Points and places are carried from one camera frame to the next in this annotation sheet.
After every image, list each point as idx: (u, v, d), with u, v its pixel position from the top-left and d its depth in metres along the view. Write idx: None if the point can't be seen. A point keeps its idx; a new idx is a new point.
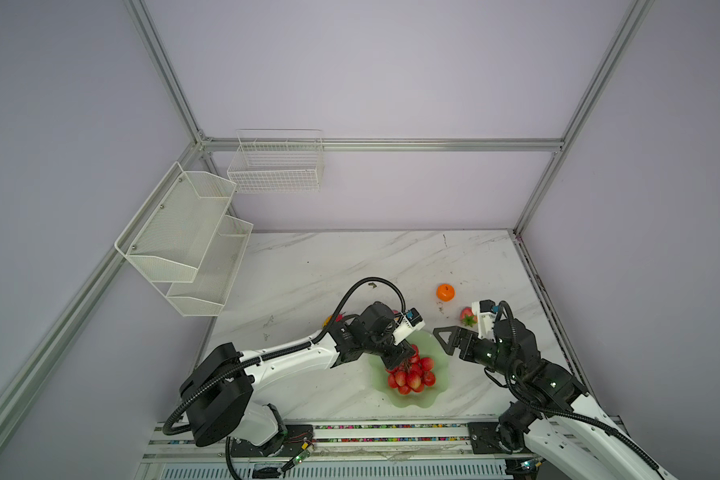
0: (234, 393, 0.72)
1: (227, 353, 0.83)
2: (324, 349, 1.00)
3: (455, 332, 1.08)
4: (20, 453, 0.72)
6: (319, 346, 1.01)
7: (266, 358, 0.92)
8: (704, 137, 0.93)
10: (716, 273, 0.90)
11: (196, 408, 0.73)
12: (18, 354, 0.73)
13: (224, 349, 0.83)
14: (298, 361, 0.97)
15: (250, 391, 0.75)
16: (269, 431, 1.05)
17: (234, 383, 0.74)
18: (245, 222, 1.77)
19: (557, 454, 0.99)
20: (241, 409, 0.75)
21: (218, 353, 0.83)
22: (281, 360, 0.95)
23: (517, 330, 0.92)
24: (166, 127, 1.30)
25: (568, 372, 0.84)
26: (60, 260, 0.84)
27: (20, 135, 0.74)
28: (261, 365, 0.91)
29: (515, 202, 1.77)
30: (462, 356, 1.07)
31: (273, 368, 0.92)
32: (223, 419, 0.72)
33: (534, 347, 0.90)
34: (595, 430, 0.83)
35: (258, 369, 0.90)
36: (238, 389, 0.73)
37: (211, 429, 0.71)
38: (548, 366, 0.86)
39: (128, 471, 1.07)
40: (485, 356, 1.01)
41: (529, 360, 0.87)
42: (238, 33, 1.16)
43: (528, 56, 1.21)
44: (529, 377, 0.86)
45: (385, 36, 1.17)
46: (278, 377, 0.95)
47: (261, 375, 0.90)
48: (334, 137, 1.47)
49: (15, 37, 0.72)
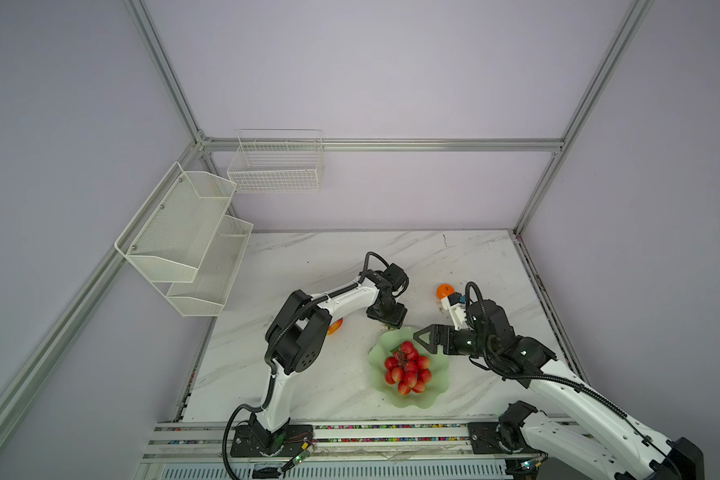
0: (318, 324, 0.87)
1: (301, 297, 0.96)
2: (369, 285, 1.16)
3: (433, 331, 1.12)
4: (21, 452, 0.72)
6: (365, 284, 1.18)
7: (332, 296, 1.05)
8: (703, 137, 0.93)
10: (716, 274, 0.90)
11: (286, 345, 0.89)
12: (18, 354, 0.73)
13: (298, 294, 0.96)
14: (357, 295, 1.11)
15: (330, 319, 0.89)
16: (280, 417, 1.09)
17: (315, 317, 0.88)
18: (245, 222, 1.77)
19: (551, 440, 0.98)
20: (322, 337, 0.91)
21: (294, 298, 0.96)
22: (343, 296, 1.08)
23: (487, 306, 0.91)
24: (165, 127, 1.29)
25: (539, 343, 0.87)
26: (59, 260, 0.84)
27: (17, 136, 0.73)
28: (330, 300, 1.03)
29: (515, 202, 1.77)
30: (446, 351, 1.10)
31: (338, 303, 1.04)
32: (312, 345, 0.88)
33: (505, 319, 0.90)
34: (564, 389, 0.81)
35: (329, 303, 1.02)
36: (319, 319, 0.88)
37: (304, 355, 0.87)
38: (522, 340, 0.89)
39: (129, 471, 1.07)
40: (464, 345, 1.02)
41: (502, 334, 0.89)
42: (239, 33, 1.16)
43: (529, 55, 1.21)
44: (503, 351, 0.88)
45: (384, 36, 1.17)
46: (341, 312, 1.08)
47: (333, 306, 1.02)
48: (334, 137, 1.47)
49: (13, 37, 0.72)
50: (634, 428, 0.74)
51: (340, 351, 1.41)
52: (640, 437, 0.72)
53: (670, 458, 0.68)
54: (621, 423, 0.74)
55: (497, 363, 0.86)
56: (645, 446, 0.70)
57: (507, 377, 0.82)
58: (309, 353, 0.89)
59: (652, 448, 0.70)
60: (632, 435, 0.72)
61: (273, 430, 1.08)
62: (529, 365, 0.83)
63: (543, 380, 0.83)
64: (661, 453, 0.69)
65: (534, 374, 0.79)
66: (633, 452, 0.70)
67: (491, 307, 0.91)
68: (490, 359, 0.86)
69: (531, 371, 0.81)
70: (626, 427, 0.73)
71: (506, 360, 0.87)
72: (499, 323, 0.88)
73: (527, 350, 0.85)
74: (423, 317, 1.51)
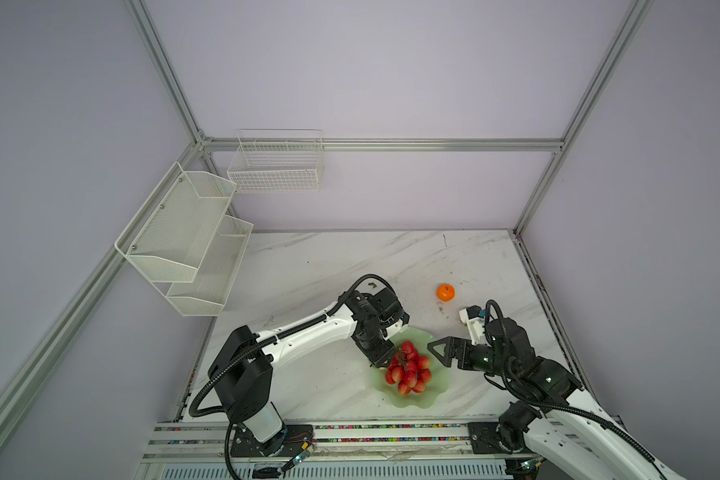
0: (255, 373, 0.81)
1: (245, 335, 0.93)
2: (341, 319, 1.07)
3: (449, 345, 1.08)
4: (20, 453, 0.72)
6: (334, 317, 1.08)
7: (282, 336, 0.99)
8: (704, 137, 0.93)
10: (717, 273, 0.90)
11: (225, 388, 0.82)
12: (19, 354, 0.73)
13: (241, 332, 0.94)
14: (316, 334, 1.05)
15: (270, 369, 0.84)
16: (273, 426, 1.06)
17: (255, 364, 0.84)
18: (245, 222, 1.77)
19: (556, 451, 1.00)
20: (265, 386, 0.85)
21: (236, 335, 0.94)
22: (298, 337, 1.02)
23: (508, 327, 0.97)
24: (165, 127, 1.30)
25: (563, 368, 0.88)
26: (59, 260, 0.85)
27: (14, 136, 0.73)
28: (279, 343, 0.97)
29: (515, 202, 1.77)
30: (461, 366, 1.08)
31: (290, 346, 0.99)
32: (250, 396, 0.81)
33: (526, 342, 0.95)
34: (590, 424, 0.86)
35: (276, 347, 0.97)
36: (259, 367, 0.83)
37: (240, 406, 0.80)
38: (543, 363, 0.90)
39: (129, 471, 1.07)
40: (481, 362, 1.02)
41: (522, 356, 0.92)
42: (239, 32, 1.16)
43: (528, 55, 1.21)
44: (524, 374, 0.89)
45: (384, 37, 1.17)
46: (299, 351, 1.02)
47: (280, 352, 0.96)
48: (334, 137, 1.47)
49: (13, 38, 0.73)
50: (660, 472, 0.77)
51: (341, 351, 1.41)
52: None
53: None
54: (647, 466, 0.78)
55: (518, 387, 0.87)
56: None
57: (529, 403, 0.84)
58: (249, 403, 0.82)
59: None
60: None
61: (264, 440, 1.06)
62: (553, 392, 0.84)
63: (570, 414, 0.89)
64: None
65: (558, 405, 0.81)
66: None
67: (512, 329, 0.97)
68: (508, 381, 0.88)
69: (554, 399, 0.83)
70: (652, 471, 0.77)
71: (527, 383, 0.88)
72: (519, 345, 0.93)
73: (552, 377, 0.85)
74: (423, 317, 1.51)
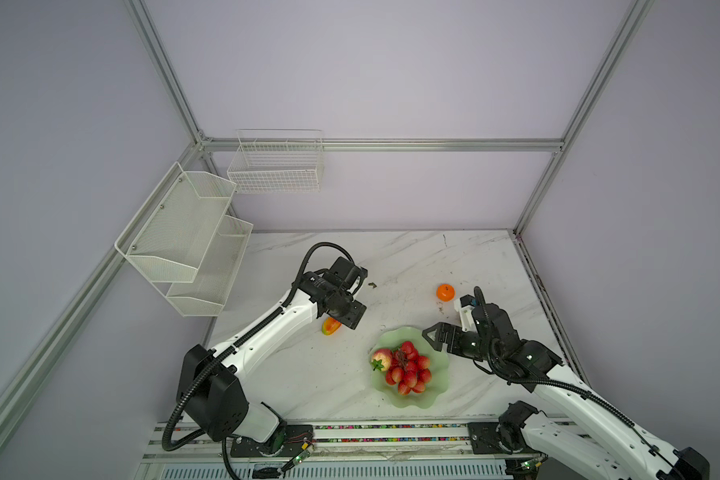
0: (221, 388, 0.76)
1: (200, 354, 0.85)
2: (298, 306, 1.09)
3: (438, 329, 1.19)
4: (19, 453, 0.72)
6: (291, 306, 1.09)
7: (240, 344, 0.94)
8: (703, 136, 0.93)
10: (716, 273, 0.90)
11: (199, 410, 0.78)
12: (19, 354, 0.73)
13: (195, 351, 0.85)
14: (274, 329, 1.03)
15: (236, 379, 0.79)
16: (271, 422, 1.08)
17: (218, 380, 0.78)
18: (245, 222, 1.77)
19: (552, 440, 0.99)
20: (238, 395, 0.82)
21: (191, 355, 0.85)
22: (257, 338, 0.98)
23: (491, 309, 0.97)
24: (165, 127, 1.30)
25: (544, 347, 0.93)
26: (59, 261, 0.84)
27: (14, 136, 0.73)
28: (239, 351, 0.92)
29: (515, 202, 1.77)
30: (449, 350, 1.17)
31: (251, 349, 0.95)
32: (226, 410, 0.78)
33: (508, 324, 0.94)
34: (570, 396, 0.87)
35: (236, 356, 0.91)
36: (224, 381, 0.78)
37: (220, 423, 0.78)
38: (526, 343, 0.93)
39: (129, 471, 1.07)
40: (469, 346, 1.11)
41: (505, 338, 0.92)
42: (239, 32, 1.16)
43: (527, 55, 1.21)
44: (507, 354, 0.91)
45: (385, 36, 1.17)
46: (262, 353, 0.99)
47: (242, 359, 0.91)
48: (334, 137, 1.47)
49: (12, 39, 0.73)
50: (641, 437, 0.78)
51: (340, 351, 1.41)
52: (647, 446, 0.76)
53: (677, 468, 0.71)
54: (629, 433, 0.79)
55: (502, 367, 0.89)
56: (652, 456, 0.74)
57: (513, 381, 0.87)
58: (228, 417, 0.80)
59: (659, 458, 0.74)
60: (640, 445, 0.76)
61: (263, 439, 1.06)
62: (535, 370, 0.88)
63: (550, 386, 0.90)
64: (668, 463, 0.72)
65: (539, 379, 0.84)
66: (641, 461, 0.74)
67: (495, 312, 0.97)
68: (494, 363, 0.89)
69: (536, 376, 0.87)
70: (633, 437, 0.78)
71: (510, 363, 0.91)
72: (502, 327, 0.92)
73: (533, 355, 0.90)
74: (422, 316, 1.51)
